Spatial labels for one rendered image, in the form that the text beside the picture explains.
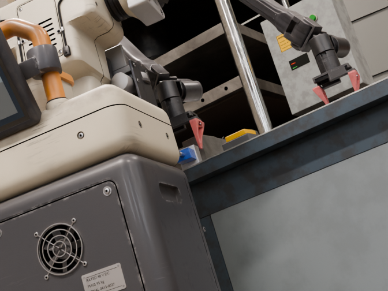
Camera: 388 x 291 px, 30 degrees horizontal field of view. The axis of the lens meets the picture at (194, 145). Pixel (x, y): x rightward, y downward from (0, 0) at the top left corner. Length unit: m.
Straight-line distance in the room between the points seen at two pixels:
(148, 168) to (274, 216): 0.70
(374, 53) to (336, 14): 2.73
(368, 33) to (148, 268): 4.57
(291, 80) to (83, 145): 1.72
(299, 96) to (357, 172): 1.09
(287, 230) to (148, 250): 0.74
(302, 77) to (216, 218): 1.04
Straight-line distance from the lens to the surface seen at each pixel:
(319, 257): 1.77
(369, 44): 5.53
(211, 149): 1.98
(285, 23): 2.04
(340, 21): 2.79
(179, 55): 3.04
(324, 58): 1.96
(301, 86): 2.79
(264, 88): 2.97
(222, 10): 2.86
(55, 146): 1.21
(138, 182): 1.14
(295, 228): 1.79
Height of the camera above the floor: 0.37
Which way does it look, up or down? 15 degrees up
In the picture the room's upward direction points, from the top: 17 degrees counter-clockwise
